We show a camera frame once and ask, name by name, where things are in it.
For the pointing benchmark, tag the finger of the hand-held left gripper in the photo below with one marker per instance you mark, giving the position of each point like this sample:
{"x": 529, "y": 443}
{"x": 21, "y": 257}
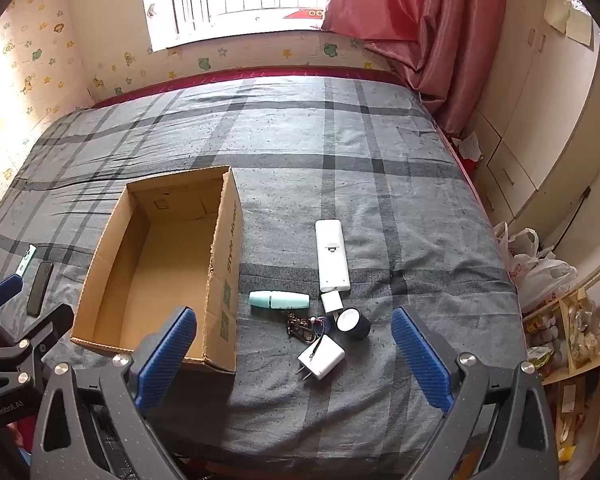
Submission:
{"x": 0, "y": 292}
{"x": 35, "y": 335}

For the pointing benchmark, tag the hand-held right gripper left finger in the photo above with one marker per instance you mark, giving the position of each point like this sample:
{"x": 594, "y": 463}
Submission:
{"x": 167, "y": 355}

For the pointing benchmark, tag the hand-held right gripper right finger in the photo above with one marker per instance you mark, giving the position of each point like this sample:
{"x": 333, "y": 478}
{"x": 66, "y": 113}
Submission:
{"x": 420, "y": 355}

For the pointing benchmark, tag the black round speaker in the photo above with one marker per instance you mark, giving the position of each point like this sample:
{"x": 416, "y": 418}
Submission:
{"x": 354, "y": 324}

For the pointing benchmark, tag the cardboard box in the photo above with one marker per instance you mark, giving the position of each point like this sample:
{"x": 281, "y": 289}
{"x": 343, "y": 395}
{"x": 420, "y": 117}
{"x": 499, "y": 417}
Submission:
{"x": 170, "y": 260}

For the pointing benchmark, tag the white charger plug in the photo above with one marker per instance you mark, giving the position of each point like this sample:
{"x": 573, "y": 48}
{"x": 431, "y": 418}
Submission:
{"x": 322, "y": 357}

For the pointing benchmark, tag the small white cube adapter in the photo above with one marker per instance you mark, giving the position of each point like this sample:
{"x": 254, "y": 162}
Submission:
{"x": 332, "y": 303}

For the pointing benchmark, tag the teal cosmetic tube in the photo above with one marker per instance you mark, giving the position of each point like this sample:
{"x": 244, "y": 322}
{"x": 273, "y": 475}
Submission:
{"x": 277, "y": 300}

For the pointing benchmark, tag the white remote control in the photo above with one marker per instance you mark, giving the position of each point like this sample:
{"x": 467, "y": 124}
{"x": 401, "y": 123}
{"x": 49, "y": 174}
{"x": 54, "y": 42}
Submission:
{"x": 330, "y": 255}

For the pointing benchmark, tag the black smartphone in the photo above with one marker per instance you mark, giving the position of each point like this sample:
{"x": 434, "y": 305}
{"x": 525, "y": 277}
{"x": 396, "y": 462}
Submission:
{"x": 40, "y": 287}

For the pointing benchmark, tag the mint green smartphone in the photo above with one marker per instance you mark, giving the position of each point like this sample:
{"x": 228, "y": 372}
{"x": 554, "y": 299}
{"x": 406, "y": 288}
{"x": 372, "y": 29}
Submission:
{"x": 26, "y": 260}

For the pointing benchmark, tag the white plastic bags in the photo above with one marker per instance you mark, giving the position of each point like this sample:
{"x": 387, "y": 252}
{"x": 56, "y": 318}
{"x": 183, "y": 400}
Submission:
{"x": 542, "y": 272}

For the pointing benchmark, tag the wooden shelf with clutter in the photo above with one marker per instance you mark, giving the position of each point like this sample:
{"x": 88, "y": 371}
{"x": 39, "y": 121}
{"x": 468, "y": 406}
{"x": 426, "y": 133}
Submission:
{"x": 580, "y": 350}

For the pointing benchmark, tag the crumpled white paper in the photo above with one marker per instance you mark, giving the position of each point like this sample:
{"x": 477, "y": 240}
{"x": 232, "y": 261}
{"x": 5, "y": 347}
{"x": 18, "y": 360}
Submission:
{"x": 467, "y": 146}

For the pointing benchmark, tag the grey plaid bed sheet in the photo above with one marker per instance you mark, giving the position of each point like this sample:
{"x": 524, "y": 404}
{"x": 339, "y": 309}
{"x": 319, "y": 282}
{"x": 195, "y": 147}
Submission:
{"x": 330, "y": 150}

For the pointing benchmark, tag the cream wardrobe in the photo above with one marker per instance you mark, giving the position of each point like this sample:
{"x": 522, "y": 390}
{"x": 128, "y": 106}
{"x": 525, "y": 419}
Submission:
{"x": 545, "y": 125}

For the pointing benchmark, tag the red mattress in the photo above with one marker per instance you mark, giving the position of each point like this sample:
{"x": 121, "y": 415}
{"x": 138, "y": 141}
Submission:
{"x": 230, "y": 80}

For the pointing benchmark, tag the pink curtain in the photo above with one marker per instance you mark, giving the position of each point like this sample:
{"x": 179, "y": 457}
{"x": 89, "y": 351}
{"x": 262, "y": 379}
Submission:
{"x": 430, "y": 20}

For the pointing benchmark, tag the red cartoon decoration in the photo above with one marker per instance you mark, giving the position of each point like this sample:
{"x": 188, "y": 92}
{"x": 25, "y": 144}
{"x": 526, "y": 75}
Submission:
{"x": 302, "y": 13}

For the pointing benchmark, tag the paper sheets on wardrobe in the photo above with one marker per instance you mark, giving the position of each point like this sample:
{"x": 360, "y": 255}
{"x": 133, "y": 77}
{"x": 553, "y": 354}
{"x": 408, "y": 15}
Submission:
{"x": 575, "y": 20}

